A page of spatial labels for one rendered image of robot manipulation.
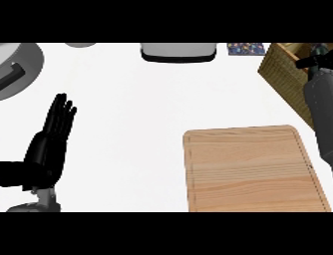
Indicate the wooden cutting board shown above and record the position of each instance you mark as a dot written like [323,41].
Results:
[254,169]

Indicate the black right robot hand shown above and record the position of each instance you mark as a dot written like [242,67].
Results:
[332,58]

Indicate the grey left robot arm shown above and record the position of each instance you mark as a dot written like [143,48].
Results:
[39,202]

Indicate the wicker basket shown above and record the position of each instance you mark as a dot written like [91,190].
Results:
[292,71]

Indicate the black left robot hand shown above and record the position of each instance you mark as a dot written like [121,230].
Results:
[45,156]

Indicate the white appliance with black base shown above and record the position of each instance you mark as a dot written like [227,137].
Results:
[178,51]

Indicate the small grey round object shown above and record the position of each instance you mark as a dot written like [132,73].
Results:
[81,44]

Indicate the dark patterned box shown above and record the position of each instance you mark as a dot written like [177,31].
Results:
[246,48]

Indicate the grey round appliance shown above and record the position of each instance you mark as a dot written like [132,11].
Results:
[5,71]

